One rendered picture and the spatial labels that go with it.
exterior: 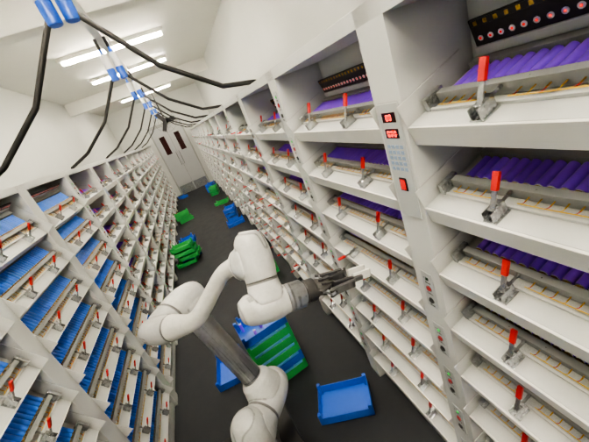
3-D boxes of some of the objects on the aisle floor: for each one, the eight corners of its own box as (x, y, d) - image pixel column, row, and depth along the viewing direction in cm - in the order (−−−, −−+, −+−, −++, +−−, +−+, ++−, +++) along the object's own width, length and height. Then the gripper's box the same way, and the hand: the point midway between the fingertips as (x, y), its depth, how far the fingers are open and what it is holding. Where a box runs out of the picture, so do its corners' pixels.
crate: (322, 425, 169) (317, 417, 166) (320, 392, 188) (315, 383, 185) (375, 415, 164) (371, 405, 161) (367, 381, 183) (364, 372, 180)
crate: (246, 379, 217) (242, 371, 214) (220, 392, 215) (215, 385, 212) (243, 350, 245) (238, 343, 242) (219, 361, 243) (215, 354, 240)
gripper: (297, 291, 107) (356, 270, 113) (315, 315, 92) (381, 289, 99) (294, 272, 104) (354, 252, 111) (312, 293, 90) (379, 269, 97)
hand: (358, 273), depth 104 cm, fingers open, 3 cm apart
